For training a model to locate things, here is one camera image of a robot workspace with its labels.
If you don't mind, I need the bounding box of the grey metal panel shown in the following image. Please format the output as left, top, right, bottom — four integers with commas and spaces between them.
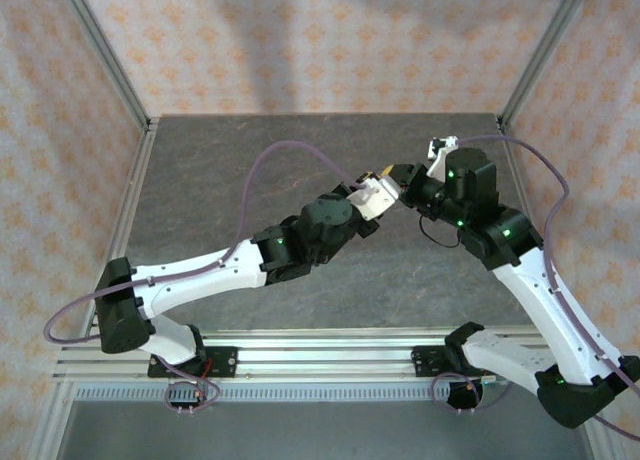
54, 399, 591, 460

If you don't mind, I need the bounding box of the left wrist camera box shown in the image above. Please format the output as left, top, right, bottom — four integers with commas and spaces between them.
347, 172, 401, 222

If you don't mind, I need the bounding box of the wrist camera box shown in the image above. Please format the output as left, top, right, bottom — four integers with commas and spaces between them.
425, 135, 460, 180
347, 172, 401, 222

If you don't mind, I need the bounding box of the aluminium table edge rail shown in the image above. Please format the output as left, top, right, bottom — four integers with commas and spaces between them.
79, 122, 161, 341
497, 122, 572, 340

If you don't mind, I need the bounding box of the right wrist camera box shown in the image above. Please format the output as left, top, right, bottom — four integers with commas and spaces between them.
425, 135, 460, 180

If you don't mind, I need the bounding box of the thin black cable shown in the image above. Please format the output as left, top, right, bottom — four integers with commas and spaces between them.
418, 214, 464, 249

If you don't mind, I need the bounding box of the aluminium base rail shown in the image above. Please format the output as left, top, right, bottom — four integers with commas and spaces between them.
52, 329, 601, 381

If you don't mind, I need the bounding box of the aluminium frame post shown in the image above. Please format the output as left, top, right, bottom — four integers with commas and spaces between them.
52, 0, 162, 132
497, 0, 596, 131

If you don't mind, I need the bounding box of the grey slotted cable duct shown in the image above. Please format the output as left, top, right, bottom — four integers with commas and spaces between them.
74, 385, 481, 402

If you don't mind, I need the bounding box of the aluminium frame leg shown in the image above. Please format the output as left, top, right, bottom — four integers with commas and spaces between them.
27, 379, 76, 460
579, 422, 619, 460

